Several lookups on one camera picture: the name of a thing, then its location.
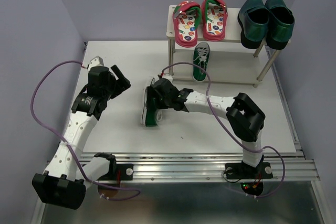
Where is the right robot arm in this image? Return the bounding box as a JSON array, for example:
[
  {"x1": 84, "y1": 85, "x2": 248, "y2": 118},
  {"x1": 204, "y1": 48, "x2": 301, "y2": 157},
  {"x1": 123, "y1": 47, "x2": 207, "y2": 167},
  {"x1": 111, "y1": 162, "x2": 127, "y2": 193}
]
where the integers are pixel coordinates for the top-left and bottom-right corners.
[{"x1": 141, "y1": 78, "x2": 266, "y2": 177}]

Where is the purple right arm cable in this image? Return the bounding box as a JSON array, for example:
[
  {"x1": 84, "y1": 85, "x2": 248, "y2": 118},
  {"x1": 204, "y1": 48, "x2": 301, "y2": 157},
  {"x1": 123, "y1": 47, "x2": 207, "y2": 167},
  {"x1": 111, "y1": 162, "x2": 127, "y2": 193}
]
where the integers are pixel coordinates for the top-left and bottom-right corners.
[{"x1": 161, "y1": 62, "x2": 287, "y2": 199}]

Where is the green canvas sneaker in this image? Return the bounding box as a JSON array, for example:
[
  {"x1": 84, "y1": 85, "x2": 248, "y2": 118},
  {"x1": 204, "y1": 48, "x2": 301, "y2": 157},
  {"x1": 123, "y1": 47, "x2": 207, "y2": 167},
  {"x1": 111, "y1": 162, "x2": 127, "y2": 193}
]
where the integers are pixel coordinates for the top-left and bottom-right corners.
[
  {"x1": 193, "y1": 42, "x2": 211, "y2": 82},
  {"x1": 141, "y1": 76, "x2": 163, "y2": 127}
]

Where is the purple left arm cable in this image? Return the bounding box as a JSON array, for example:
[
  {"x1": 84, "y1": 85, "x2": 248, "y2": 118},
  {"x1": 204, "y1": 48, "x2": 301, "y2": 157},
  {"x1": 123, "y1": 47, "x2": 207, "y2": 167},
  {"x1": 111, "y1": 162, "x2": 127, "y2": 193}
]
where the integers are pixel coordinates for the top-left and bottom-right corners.
[{"x1": 30, "y1": 60, "x2": 141, "y2": 201}]

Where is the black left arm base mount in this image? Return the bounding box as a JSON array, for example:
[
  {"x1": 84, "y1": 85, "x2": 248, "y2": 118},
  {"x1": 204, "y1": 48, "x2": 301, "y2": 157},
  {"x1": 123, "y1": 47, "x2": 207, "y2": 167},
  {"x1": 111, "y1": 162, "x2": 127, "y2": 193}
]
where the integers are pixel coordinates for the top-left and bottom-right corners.
[{"x1": 86, "y1": 153, "x2": 134, "y2": 182}]

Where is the green loafer shoe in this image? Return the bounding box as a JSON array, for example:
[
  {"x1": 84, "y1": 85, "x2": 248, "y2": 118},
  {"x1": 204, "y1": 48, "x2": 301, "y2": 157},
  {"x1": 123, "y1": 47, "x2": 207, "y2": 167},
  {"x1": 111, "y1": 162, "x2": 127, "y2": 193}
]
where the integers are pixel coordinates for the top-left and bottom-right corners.
[
  {"x1": 265, "y1": 0, "x2": 295, "y2": 50},
  {"x1": 237, "y1": 0, "x2": 270, "y2": 49}
]

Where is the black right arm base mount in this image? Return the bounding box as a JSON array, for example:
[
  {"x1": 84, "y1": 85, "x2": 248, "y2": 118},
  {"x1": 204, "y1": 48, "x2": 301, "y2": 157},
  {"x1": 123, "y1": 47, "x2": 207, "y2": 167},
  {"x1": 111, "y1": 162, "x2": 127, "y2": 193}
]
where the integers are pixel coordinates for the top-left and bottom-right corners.
[{"x1": 224, "y1": 162, "x2": 273, "y2": 180}]

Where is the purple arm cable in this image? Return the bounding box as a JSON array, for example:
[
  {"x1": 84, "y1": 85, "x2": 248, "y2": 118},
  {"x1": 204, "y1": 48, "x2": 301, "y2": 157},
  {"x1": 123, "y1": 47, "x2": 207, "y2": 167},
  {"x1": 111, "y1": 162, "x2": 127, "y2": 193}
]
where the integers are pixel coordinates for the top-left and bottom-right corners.
[
  {"x1": 161, "y1": 62, "x2": 287, "y2": 199},
  {"x1": 30, "y1": 60, "x2": 141, "y2": 201}
]

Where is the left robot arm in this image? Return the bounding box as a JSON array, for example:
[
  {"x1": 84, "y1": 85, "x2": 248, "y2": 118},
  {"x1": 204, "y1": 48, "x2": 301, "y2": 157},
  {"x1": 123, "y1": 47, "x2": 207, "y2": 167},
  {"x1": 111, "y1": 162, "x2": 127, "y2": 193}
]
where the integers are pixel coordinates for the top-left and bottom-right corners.
[{"x1": 32, "y1": 65, "x2": 131, "y2": 210}]

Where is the aluminium table edge rail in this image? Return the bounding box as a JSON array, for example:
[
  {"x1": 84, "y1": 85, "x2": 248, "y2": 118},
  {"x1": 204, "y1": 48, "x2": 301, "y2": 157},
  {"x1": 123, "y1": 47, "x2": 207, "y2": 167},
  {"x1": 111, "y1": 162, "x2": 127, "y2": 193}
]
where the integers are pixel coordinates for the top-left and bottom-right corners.
[{"x1": 115, "y1": 153, "x2": 320, "y2": 183}]

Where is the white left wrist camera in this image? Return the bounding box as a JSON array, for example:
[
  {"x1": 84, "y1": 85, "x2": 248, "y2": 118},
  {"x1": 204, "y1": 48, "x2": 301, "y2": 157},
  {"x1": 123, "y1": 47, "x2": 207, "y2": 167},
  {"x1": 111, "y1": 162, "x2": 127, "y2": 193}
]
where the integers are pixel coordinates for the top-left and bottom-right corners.
[{"x1": 81, "y1": 56, "x2": 104, "y2": 71}]

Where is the pink flip-flop with letters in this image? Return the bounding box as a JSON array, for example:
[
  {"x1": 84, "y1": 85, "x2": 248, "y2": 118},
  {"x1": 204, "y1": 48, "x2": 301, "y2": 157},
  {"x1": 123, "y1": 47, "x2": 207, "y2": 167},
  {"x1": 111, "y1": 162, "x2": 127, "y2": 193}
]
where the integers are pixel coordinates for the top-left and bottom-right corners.
[{"x1": 201, "y1": 0, "x2": 228, "y2": 41}]

